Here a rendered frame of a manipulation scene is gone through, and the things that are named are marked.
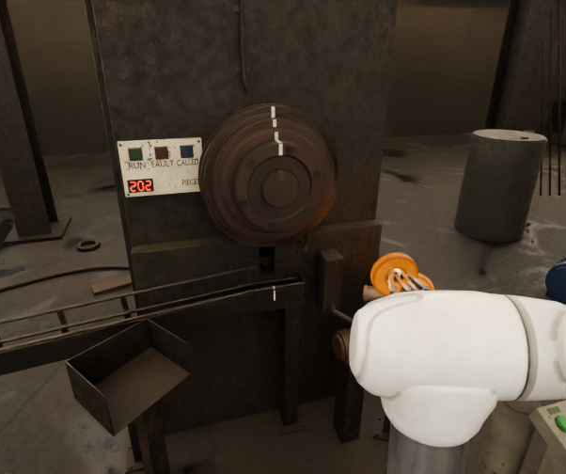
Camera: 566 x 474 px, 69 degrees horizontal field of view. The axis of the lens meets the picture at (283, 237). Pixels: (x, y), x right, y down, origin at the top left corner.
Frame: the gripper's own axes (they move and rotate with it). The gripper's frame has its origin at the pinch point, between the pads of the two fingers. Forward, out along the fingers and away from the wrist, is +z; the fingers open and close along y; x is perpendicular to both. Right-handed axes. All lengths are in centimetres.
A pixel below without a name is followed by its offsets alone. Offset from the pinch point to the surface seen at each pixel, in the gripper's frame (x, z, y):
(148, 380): -23, -18, -79
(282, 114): 47, 17, -36
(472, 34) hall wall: 66, 721, 399
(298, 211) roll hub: 18.7, 8.8, -31.4
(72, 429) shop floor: -85, 18, -126
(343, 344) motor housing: -33.8, 3.8, -13.8
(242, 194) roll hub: 26, 5, -49
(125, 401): -24, -25, -84
